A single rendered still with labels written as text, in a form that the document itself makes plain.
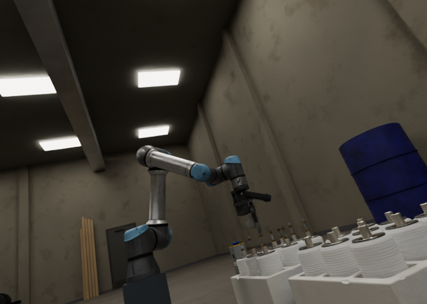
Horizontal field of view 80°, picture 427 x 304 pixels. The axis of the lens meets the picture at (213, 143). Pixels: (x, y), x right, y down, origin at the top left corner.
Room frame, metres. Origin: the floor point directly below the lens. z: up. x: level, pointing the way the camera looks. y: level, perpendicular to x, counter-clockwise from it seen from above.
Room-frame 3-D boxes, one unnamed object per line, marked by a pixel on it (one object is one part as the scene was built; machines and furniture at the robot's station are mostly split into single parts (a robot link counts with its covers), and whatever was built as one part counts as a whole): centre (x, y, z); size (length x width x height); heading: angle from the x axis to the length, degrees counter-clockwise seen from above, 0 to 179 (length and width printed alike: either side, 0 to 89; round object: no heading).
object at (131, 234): (1.25, 0.48, 0.47); 0.13 x 0.12 x 0.14; 158
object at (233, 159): (1.17, -0.06, 0.64); 0.09 x 0.08 x 0.11; 68
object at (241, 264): (1.38, 0.02, 0.16); 0.10 x 0.10 x 0.18
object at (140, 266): (1.25, 0.48, 0.35); 0.15 x 0.15 x 0.10
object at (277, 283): (1.32, -0.14, 0.09); 0.39 x 0.39 x 0.18; 24
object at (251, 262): (1.27, -0.03, 0.16); 0.10 x 0.10 x 0.18
